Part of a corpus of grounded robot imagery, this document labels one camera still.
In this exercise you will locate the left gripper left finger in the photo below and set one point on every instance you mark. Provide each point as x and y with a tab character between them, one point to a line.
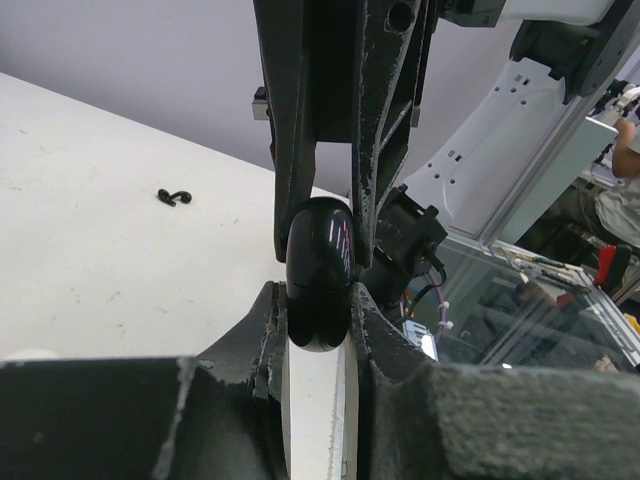
221	414

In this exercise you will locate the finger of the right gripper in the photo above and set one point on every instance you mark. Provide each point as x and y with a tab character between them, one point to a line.
391	38
288	50

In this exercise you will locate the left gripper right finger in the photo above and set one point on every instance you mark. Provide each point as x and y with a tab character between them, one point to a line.
419	419

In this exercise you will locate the black earbud case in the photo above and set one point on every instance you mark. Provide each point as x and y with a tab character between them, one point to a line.
320	274

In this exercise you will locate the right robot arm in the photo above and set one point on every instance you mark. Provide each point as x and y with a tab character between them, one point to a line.
342	92

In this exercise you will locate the seated person in background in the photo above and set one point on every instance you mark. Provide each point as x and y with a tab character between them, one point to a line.
612	215

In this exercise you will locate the aluminium frame post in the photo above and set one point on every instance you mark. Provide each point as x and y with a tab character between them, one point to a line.
572	141

